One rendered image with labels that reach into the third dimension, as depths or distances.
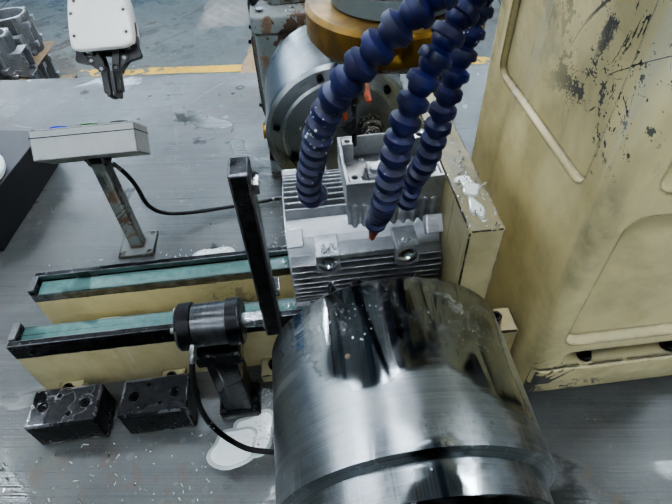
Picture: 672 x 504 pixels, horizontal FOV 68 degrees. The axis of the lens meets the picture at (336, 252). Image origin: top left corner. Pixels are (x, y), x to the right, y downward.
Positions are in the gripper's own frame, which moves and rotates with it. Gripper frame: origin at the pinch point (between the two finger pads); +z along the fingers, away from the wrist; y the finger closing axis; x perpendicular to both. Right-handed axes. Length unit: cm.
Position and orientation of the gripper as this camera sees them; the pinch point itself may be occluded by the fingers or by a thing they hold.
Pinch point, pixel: (113, 85)
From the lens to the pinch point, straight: 96.3
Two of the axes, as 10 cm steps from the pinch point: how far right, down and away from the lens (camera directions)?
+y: 9.9, -1.1, 0.4
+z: 1.0, 9.9, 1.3
